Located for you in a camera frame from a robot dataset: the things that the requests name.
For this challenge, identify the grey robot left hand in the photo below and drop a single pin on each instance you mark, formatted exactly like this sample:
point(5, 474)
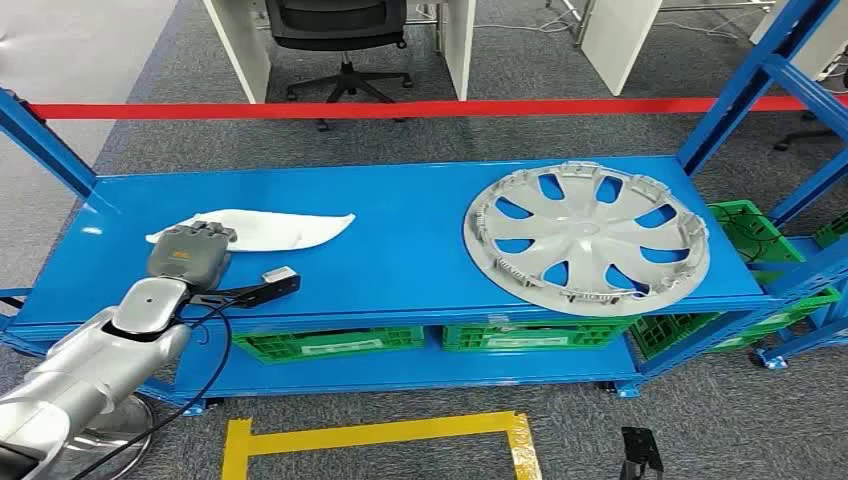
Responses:
point(189, 255)

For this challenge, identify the white plastic body part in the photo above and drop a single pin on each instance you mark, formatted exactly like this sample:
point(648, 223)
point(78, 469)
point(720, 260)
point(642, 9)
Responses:
point(285, 232)

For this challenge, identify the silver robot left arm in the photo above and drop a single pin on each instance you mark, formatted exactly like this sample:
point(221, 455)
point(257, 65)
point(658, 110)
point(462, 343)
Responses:
point(86, 371)

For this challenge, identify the green plastic crate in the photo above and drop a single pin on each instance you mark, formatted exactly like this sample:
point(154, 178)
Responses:
point(278, 348)
point(836, 232)
point(748, 228)
point(477, 338)
point(669, 334)

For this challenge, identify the white desk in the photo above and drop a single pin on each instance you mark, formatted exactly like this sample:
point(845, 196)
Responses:
point(232, 40)
point(828, 50)
point(619, 40)

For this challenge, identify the red barrier tape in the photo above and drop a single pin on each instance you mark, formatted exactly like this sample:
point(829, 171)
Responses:
point(397, 109)

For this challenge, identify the yellow floor tape square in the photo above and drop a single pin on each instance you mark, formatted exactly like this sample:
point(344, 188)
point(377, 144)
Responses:
point(371, 434)

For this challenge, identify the black office chair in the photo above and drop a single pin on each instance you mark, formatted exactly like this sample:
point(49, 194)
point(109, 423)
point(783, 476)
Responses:
point(338, 20)

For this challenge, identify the silver wheel hubcap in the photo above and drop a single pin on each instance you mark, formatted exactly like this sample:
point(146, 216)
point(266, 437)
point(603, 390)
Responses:
point(583, 242)

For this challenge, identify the black robot right foot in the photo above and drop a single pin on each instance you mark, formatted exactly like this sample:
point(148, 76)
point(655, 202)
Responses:
point(639, 454)

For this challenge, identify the black chair base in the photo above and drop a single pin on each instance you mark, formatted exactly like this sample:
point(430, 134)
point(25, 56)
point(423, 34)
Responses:
point(805, 138)

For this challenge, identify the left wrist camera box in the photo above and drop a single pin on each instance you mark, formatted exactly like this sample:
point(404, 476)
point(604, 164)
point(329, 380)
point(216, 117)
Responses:
point(278, 275)

